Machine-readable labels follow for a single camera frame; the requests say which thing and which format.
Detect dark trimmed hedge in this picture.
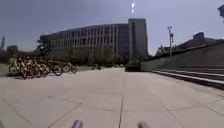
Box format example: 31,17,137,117
124,58,143,73

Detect row of trees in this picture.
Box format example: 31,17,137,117
49,45,129,67

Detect large grey curved building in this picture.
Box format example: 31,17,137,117
49,18,150,66

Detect grey stone slab plaza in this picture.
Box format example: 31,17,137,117
0,64,224,128

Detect lamp pole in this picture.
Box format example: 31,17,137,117
166,25,175,57

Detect robot's own part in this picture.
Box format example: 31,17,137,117
137,120,151,128
71,119,84,128

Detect dark tall tree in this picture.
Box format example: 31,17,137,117
35,34,55,58

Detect row of parked bicycles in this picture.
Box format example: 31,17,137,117
7,55,79,81

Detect wide grey stone steps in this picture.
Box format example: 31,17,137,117
151,43,224,91

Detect low building with dark roof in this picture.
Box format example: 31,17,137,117
163,31,224,54

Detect dark multi-storey building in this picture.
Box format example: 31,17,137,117
217,3,224,19

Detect grey concrete wall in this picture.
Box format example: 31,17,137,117
140,49,201,72

